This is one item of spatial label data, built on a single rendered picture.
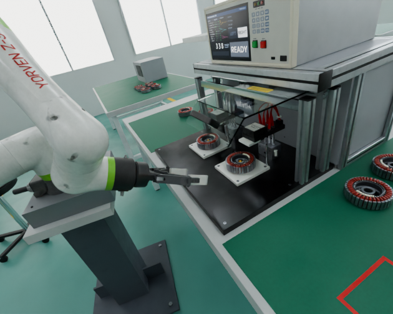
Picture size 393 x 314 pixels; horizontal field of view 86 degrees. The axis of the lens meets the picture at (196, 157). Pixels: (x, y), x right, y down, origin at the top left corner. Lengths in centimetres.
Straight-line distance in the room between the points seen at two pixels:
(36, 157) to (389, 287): 103
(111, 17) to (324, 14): 487
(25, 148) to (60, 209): 25
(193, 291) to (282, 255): 90
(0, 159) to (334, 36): 109
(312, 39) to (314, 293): 64
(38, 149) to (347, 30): 107
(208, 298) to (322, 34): 130
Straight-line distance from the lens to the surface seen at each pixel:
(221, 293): 141
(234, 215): 67
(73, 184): 57
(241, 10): 83
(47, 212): 98
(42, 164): 94
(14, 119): 557
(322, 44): 79
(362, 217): 74
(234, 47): 88
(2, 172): 91
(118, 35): 537
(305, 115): 65
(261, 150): 91
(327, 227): 69
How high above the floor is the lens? 127
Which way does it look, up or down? 31 degrees down
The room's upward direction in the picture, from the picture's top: 13 degrees counter-clockwise
